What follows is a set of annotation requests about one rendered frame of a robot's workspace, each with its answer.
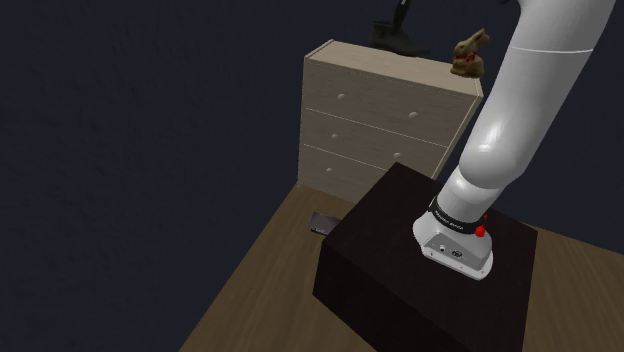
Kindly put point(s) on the light wooden chest of drawers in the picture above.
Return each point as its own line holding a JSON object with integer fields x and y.
{"x": 370, "y": 102}

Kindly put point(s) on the golden bunny figure red ribbon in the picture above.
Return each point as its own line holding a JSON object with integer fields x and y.
{"x": 467, "y": 61}

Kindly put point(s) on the dark robot stand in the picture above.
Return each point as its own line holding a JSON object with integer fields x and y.
{"x": 385, "y": 273}

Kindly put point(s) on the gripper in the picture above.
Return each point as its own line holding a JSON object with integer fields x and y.
{"x": 402, "y": 10}

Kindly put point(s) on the dark flat rectangular device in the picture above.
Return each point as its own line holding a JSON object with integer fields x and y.
{"x": 323, "y": 223}

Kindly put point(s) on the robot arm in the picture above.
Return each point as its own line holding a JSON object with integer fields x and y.
{"x": 507, "y": 126}

